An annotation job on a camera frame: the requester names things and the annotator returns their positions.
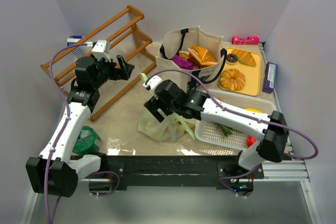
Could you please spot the chocolate donut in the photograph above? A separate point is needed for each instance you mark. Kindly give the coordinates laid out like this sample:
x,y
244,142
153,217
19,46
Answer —
x,y
231,59

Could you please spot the yellow banana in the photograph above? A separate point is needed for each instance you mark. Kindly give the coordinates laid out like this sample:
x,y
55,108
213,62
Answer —
x,y
253,110

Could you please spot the red apple right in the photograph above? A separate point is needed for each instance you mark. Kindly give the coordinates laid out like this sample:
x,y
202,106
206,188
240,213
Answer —
x,y
250,141

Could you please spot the yellow tray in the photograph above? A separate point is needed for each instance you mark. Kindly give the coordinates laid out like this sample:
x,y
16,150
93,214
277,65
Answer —
x,y
252,74

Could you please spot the orange pineapple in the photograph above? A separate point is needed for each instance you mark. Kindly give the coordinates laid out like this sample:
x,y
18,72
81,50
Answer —
x,y
227,131

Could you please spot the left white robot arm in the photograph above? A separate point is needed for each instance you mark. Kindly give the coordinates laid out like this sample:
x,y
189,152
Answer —
x,y
52,172

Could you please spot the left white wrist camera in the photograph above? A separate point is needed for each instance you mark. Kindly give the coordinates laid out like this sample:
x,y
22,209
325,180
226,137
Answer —
x,y
101,50

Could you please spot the beige canvas tote bag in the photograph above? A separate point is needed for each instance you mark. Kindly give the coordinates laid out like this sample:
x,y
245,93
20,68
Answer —
x,y
180,40

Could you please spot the light green plastic bag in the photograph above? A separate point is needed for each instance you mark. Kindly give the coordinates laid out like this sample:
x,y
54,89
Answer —
x,y
169,130

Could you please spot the orange snack packet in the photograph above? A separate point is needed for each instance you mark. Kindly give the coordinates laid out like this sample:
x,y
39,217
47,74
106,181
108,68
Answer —
x,y
199,56

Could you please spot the purple box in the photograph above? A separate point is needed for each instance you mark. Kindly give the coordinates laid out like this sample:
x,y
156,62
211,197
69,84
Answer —
x,y
270,76

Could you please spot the dark green plastic bag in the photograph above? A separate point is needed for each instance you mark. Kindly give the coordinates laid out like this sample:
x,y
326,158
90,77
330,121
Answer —
x,y
87,142

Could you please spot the purple snack packet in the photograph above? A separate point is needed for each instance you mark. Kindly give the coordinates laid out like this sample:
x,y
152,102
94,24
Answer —
x,y
183,63

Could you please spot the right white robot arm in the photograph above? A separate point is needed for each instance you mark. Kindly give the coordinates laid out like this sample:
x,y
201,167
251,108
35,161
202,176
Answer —
x,y
268,129

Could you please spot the glazed ring bread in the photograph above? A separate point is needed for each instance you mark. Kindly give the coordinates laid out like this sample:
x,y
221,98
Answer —
x,y
232,79

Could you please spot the white plastic basket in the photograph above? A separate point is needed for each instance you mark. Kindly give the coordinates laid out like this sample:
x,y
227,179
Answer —
x,y
209,132

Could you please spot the blue white carton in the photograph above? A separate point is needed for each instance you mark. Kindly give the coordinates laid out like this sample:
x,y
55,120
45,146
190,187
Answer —
x,y
72,41

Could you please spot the brown wooden rack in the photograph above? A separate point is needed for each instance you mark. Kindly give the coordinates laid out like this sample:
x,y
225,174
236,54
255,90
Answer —
x,y
126,39

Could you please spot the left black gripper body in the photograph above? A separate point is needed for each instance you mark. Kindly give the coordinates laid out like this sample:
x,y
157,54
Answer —
x,y
117,69

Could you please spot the black base frame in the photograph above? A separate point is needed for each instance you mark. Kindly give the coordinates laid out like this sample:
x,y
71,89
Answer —
x,y
220,172

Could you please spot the pink box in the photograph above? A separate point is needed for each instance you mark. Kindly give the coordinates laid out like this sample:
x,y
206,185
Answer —
x,y
252,40

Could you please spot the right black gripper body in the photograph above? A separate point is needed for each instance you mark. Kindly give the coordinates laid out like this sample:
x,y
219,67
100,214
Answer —
x,y
154,107

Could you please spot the croissant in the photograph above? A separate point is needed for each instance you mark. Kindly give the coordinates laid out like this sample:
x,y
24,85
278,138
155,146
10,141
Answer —
x,y
244,57

